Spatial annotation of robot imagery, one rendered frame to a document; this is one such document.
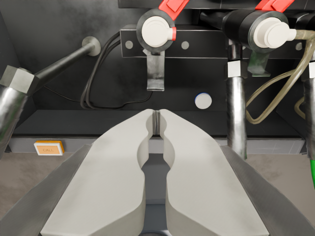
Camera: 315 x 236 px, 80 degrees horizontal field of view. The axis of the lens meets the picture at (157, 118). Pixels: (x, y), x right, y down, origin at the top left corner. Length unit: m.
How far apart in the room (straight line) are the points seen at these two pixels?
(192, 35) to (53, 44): 0.31
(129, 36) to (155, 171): 0.68
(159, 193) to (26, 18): 0.67
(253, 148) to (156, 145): 0.21
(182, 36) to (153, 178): 0.66
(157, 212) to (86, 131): 0.47
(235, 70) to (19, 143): 0.43
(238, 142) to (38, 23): 0.44
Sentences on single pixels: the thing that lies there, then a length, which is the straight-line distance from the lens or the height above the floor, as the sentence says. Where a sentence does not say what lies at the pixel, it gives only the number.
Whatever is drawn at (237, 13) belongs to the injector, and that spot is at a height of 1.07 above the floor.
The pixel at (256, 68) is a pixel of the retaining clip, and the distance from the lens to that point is 0.17.
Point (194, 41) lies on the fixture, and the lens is 0.29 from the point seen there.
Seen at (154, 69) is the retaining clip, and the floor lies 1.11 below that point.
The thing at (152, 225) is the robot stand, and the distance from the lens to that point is 0.77.
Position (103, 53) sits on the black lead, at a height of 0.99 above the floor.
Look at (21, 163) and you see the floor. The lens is 2.16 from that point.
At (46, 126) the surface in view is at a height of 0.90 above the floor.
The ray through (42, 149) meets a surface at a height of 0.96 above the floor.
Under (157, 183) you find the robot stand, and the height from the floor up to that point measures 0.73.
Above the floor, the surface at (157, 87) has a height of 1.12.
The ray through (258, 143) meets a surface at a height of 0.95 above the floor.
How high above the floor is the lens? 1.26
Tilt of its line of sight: 59 degrees down
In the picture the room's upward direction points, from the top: 180 degrees counter-clockwise
